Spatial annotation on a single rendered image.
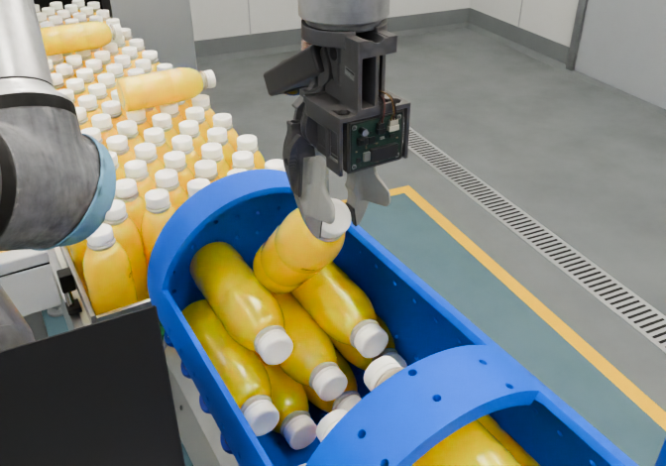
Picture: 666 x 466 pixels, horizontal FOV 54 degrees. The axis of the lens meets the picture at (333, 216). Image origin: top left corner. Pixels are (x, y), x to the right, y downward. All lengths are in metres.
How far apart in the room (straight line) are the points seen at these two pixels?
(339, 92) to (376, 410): 0.26
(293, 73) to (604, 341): 2.14
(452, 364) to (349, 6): 0.30
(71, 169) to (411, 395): 0.37
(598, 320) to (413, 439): 2.20
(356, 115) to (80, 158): 0.27
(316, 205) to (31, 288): 0.56
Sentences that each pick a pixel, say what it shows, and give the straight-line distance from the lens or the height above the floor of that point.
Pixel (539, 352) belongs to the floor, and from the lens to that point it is 2.49.
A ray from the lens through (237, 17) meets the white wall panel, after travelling 5.39.
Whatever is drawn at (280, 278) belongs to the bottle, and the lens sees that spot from 0.76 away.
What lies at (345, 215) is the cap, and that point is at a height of 1.29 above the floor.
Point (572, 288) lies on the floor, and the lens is 2.83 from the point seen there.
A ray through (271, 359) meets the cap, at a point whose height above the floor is 1.11.
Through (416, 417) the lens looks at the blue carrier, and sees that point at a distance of 0.54.
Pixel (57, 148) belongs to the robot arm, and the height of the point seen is 1.37.
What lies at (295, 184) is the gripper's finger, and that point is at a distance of 0.61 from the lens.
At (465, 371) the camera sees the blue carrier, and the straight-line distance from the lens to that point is 0.57.
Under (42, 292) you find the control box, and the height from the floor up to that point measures 1.03.
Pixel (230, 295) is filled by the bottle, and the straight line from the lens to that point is 0.79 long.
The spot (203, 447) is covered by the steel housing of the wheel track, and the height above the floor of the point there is 0.88.
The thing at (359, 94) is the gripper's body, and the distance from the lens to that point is 0.52.
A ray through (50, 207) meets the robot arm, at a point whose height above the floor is 1.34.
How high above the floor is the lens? 1.63
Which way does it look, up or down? 31 degrees down
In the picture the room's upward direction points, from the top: straight up
